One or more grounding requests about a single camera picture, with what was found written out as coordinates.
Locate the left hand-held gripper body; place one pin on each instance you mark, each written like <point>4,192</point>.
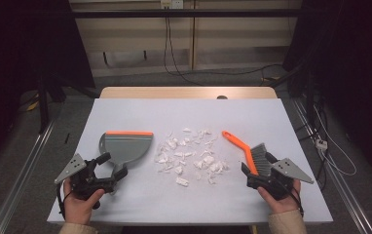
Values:
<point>83,183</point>

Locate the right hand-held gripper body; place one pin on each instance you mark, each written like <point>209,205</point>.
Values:
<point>278,185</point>

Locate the orange brush with grey bristles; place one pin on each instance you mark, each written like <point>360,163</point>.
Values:
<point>244,148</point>

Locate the grey dustpan with orange lip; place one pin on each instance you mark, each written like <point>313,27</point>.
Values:
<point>127,148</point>

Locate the pile of white paper scraps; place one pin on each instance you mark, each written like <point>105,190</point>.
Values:
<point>190,159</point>

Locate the person's right hand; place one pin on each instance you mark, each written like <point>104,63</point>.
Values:
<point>279,204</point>

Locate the person's left hand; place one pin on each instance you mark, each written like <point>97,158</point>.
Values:
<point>78,209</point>

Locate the small black floor object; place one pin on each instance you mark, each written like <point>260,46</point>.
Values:
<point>66,138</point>

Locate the white power strip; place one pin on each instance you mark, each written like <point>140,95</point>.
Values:
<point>321,144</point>

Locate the white table cover board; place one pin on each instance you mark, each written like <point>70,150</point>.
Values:
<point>174,204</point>

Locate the black metal stand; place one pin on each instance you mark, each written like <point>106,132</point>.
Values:
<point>43,104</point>
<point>309,94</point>

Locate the wooden table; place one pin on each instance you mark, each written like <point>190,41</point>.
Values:
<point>158,92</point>

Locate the yellow floor object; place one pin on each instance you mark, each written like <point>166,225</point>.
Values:
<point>33,104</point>

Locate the dark curtain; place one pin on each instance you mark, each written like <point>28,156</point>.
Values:
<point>353,65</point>
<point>21,42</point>

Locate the beige wooden cabinet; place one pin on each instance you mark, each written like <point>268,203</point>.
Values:
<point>232,35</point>

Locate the black horizontal metal bar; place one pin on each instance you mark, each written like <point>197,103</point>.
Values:
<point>174,13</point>

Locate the metal floor rail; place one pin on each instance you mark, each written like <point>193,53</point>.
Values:
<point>340,182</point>
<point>21,182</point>

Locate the white wall outlet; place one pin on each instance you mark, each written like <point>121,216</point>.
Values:
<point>172,4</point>

